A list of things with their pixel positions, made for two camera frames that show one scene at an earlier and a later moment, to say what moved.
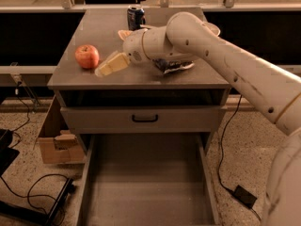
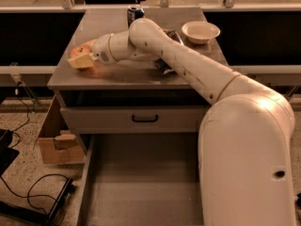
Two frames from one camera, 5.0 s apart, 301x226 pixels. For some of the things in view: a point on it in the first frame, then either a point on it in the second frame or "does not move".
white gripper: (133, 46) -> (101, 49)
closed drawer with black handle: (147, 120) does not move
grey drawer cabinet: (137, 99) does not move
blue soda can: (135, 17) does not move
